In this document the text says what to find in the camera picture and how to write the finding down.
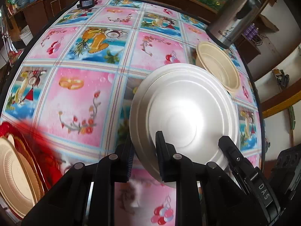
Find small beige plastic bowl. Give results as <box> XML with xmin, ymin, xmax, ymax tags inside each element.
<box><xmin>195</xmin><ymin>41</ymin><xmax>241</xmax><ymax>94</ymax></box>

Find stainless steel thermos jug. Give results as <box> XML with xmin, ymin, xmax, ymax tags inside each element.
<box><xmin>206</xmin><ymin>0</ymin><xmax>261</xmax><ymax>49</ymax></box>

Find white plastic bucket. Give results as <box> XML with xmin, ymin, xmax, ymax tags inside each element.
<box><xmin>20</xmin><ymin>25</ymin><xmax>33</xmax><ymax>45</ymax></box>

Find white foam bowl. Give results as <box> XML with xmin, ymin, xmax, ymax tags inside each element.
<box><xmin>129</xmin><ymin>63</ymin><xmax>238</xmax><ymax>181</ymax></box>

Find small black jar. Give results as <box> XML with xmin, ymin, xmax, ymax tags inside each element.
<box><xmin>77</xmin><ymin>0</ymin><xmax>95</xmax><ymax>9</ymax></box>

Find large red glass plate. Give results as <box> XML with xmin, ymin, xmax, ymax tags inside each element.
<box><xmin>1</xmin><ymin>121</ymin><xmax>62</xmax><ymax>191</ymax></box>

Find colourful patterned tablecloth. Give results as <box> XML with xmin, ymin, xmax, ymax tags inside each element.
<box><xmin>1</xmin><ymin>0</ymin><xmax>209</xmax><ymax>176</ymax></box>

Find purple bottles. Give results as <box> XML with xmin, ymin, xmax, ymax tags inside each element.
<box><xmin>243</xmin><ymin>23</ymin><xmax>258</xmax><ymax>40</ymax></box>

